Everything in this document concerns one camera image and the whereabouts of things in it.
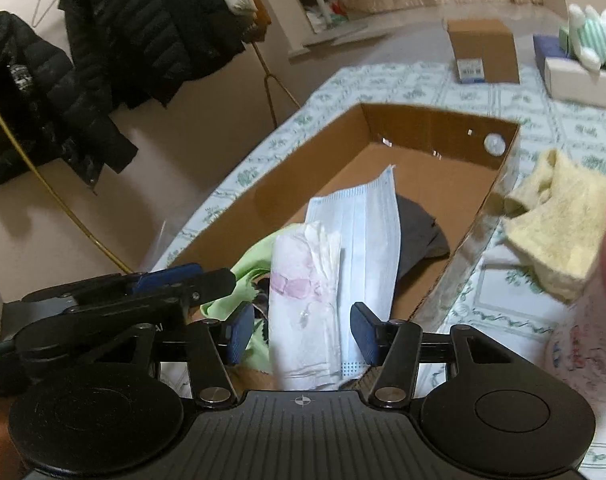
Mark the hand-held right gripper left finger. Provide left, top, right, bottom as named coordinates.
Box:
left=89, top=303, right=256, bottom=410

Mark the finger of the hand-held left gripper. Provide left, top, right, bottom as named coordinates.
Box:
left=65, top=268, right=236, bottom=322
left=22, top=262, right=204, bottom=302

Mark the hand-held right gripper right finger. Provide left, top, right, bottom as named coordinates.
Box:
left=350, top=301, right=534, bottom=409

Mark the green cleaning cloth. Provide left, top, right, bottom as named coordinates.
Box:
left=200, top=234, right=289, bottom=376

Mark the white towel with pink print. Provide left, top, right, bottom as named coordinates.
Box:
left=267, top=222, right=344, bottom=392

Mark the blue face mask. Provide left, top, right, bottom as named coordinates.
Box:
left=305, top=164, right=402, bottom=379

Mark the dark grey knit hat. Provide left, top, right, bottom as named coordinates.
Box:
left=396, top=194, right=452, bottom=279

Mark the yellow towel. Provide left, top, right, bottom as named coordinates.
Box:
left=502, top=148, right=606, bottom=302

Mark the gold clothes rack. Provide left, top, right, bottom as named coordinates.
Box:
left=0, top=0, right=304, bottom=274

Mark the black puffer jacket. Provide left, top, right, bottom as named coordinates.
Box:
left=0, top=10, right=139, bottom=197
left=58, top=0, right=246, bottom=109

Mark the brown jacket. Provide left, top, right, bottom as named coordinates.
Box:
left=242, top=0, right=273, bottom=41

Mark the small closed cardboard box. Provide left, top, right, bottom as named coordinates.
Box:
left=445, top=18, right=522, bottom=85

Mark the white flat box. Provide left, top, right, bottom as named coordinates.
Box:
left=542, top=54, right=606, bottom=111

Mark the dark blue flat box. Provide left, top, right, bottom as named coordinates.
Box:
left=532, top=33, right=566, bottom=69

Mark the white plush toy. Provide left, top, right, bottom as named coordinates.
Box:
left=565, top=3, right=606, bottom=74

